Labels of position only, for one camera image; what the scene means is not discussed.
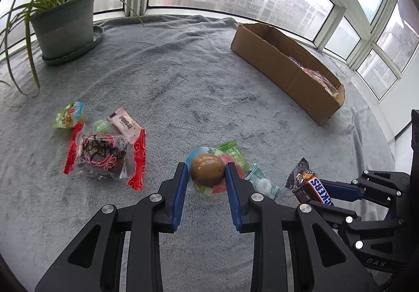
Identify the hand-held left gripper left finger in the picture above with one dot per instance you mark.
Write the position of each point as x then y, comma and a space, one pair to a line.
179, 197

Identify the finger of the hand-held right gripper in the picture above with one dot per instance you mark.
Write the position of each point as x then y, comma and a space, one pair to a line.
340, 208
342, 190

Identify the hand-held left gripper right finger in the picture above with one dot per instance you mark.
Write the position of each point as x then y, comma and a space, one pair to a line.
233, 197

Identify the brown chocolate bar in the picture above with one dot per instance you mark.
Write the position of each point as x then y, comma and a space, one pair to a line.
307, 182

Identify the brown egg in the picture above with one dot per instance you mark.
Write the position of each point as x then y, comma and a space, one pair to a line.
207, 169

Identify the brown cardboard box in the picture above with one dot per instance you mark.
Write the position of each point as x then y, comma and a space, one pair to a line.
271, 59

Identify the white mint in clear wrapper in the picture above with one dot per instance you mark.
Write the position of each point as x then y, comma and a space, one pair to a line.
263, 184

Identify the green snack packet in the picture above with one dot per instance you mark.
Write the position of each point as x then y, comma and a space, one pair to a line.
235, 154

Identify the red wrapped dark cake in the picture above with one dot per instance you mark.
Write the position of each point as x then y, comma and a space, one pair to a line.
101, 154

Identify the pink snack packet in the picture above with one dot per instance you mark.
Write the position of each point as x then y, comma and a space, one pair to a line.
126, 125

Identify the small green candy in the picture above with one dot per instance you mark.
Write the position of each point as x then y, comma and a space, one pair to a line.
101, 126

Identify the grey fleece blanket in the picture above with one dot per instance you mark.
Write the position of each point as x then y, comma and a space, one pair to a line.
183, 89

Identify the colourful small snack packet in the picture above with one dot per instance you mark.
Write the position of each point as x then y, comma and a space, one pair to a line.
69, 115

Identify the green pot saucer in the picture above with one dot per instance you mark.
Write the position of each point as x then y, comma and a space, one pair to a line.
95, 40

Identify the green flower pot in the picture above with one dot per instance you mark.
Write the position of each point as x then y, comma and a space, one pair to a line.
64, 28

